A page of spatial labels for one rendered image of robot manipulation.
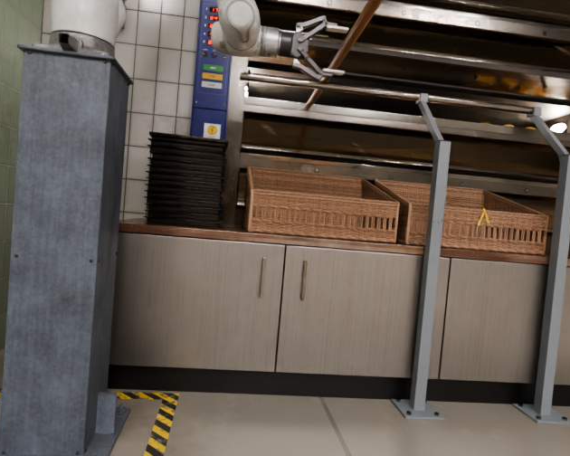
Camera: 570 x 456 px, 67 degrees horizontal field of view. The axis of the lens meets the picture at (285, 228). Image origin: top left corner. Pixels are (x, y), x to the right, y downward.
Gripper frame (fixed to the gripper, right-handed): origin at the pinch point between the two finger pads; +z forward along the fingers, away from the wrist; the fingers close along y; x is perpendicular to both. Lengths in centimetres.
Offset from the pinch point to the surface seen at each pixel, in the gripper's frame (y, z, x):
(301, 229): 58, -6, -15
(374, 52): -20, 24, -50
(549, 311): 80, 86, -7
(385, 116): 3, 37, -65
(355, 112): 3, 21, -65
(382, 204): 47, 23, -16
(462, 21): -47, 70, -65
